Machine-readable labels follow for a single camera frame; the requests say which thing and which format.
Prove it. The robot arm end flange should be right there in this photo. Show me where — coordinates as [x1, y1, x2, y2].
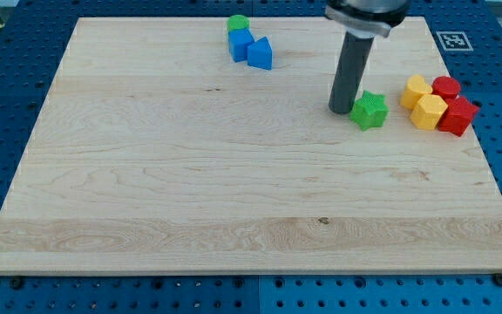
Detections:
[324, 0, 411, 38]

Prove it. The wooden board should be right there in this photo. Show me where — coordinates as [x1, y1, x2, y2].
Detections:
[0, 17, 502, 276]

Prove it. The blue triangular block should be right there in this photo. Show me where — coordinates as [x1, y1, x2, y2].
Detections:
[248, 37, 273, 70]

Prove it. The blue cube block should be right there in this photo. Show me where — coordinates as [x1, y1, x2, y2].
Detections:
[228, 28, 254, 63]

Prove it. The green star block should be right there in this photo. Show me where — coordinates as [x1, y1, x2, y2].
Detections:
[349, 90, 389, 131]

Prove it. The green cylinder block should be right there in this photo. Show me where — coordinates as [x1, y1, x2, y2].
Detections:
[227, 15, 250, 32]

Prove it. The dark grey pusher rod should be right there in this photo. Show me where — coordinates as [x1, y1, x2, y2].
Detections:
[329, 32, 374, 114]

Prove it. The yellow heart block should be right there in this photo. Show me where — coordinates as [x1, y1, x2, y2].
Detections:
[400, 74, 433, 109]

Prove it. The yellow hexagon block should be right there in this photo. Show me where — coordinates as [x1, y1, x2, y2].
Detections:
[410, 94, 448, 131]

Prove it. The red cylinder block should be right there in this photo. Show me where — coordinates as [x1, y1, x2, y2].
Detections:
[431, 76, 461, 99]

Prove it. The red angular block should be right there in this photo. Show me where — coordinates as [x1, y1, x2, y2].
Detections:
[438, 96, 479, 137]

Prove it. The white fiducial marker tag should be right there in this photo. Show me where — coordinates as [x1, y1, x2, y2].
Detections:
[436, 31, 473, 51]

